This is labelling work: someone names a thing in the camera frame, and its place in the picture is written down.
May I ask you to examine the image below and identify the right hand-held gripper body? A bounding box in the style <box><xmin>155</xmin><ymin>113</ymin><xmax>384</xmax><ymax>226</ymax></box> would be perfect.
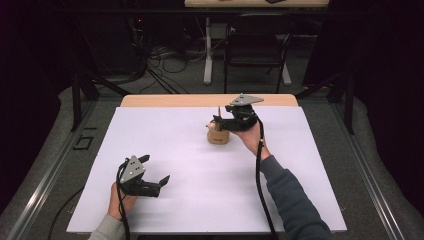
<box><xmin>220</xmin><ymin>93</ymin><xmax>265</xmax><ymax>132</ymax></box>

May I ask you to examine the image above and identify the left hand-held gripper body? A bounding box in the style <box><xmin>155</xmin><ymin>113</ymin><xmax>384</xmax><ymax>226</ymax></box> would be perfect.
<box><xmin>116</xmin><ymin>154</ymin><xmax>161</xmax><ymax>198</ymax></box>

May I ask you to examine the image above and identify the tan wooden pencil holder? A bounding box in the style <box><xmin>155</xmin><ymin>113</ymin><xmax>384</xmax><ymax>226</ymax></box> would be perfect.
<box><xmin>205</xmin><ymin>119</ymin><xmax>231</xmax><ymax>146</ymax></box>

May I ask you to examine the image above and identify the person's right hand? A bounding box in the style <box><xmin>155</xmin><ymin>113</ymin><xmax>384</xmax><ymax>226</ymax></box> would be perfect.
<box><xmin>231</xmin><ymin>119</ymin><xmax>272</xmax><ymax>162</ymax></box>

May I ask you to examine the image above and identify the person's left hand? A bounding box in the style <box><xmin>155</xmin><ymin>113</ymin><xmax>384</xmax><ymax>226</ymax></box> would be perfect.
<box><xmin>106</xmin><ymin>182</ymin><xmax>139</xmax><ymax>221</ymax></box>

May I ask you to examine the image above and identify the white table board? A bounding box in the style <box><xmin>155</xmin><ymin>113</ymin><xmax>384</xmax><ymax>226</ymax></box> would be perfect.
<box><xmin>66</xmin><ymin>106</ymin><xmax>348</xmax><ymax>234</ymax></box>

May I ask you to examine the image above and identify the light wooden table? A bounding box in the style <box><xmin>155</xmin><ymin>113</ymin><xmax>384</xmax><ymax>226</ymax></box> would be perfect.
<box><xmin>119</xmin><ymin>93</ymin><xmax>299</xmax><ymax>108</ymax></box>

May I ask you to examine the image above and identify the wooden table with white legs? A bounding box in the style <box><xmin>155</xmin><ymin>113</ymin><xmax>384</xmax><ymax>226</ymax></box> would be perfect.
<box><xmin>183</xmin><ymin>0</ymin><xmax>330</xmax><ymax>86</ymax></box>

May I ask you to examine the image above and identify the black folding chair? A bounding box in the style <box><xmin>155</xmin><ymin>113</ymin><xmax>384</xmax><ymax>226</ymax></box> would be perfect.
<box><xmin>223</xmin><ymin>13</ymin><xmax>297</xmax><ymax>95</ymax></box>

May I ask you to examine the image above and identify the black metal stand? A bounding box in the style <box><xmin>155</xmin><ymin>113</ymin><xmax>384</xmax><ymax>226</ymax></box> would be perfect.
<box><xmin>294</xmin><ymin>70</ymin><xmax>356</xmax><ymax>136</ymax></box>
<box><xmin>69</xmin><ymin>70</ymin><xmax>132</xmax><ymax>133</ymax></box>

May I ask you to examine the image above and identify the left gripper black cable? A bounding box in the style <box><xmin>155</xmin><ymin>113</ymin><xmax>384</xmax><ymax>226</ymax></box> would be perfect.
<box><xmin>115</xmin><ymin>158</ymin><xmax>132</xmax><ymax>240</ymax></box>

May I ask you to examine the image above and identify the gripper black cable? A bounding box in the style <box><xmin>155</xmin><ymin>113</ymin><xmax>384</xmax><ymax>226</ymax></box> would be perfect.
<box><xmin>115</xmin><ymin>158</ymin><xmax>132</xmax><ymax>240</ymax></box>
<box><xmin>244</xmin><ymin>111</ymin><xmax>279</xmax><ymax>240</ymax></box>

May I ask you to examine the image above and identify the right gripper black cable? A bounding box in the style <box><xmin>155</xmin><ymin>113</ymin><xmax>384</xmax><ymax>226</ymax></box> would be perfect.
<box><xmin>244</xmin><ymin>111</ymin><xmax>279</xmax><ymax>240</ymax></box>

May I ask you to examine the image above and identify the black floor cable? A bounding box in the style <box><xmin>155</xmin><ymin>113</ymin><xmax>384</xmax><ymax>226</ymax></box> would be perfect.
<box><xmin>47</xmin><ymin>187</ymin><xmax>85</xmax><ymax>240</ymax></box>

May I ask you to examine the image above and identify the bundle of floor cables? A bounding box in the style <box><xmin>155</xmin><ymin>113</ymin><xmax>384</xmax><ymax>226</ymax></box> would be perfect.
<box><xmin>129</xmin><ymin>16</ymin><xmax>208</xmax><ymax>95</ymax></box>

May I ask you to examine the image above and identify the metal frame rail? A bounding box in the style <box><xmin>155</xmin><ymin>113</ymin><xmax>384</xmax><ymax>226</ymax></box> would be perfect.
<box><xmin>6</xmin><ymin>99</ymin><xmax>98</xmax><ymax>240</ymax></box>
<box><xmin>329</xmin><ymin>99</ymin><xmax>407</xmax><ymax>240</ymax></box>

